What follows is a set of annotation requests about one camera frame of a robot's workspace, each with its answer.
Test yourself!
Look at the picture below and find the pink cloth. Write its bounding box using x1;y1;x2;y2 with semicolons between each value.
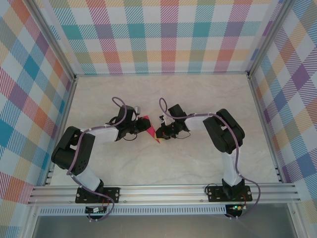
140;115;161;145

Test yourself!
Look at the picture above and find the grey metal shelf panel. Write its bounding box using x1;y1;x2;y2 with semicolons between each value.
32;215;295;238

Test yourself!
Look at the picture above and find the left gripper thin black cable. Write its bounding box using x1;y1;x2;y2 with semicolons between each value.
123;132;139;142

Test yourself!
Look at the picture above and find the aluminium frame cross rail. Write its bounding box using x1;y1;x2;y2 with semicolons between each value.
74;71;251;76

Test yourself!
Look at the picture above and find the aluminium mounting rail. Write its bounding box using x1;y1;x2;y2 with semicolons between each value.
27;182;302;206

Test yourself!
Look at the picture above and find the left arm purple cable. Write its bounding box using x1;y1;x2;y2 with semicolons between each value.
67;96;128;222

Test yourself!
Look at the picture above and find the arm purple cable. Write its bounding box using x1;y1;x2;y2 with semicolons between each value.
67;96;128;222
158;97;262;220

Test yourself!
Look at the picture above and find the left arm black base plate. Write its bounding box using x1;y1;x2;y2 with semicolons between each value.
75;187;121;204

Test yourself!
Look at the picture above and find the aluminium frame side rail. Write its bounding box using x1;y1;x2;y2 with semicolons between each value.
247;74;285;184
44;76;78;186

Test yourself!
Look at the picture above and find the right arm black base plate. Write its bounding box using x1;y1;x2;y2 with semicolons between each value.
207;185;252;203

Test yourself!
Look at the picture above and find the slotted grey cable duct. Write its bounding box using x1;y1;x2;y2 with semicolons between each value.
38;207;227;216

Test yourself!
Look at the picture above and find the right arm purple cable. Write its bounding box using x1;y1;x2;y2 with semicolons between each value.
158;97;262;220

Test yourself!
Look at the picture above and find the aluminium frame post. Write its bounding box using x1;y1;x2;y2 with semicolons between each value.
247;0;295;79
31;0;77;80

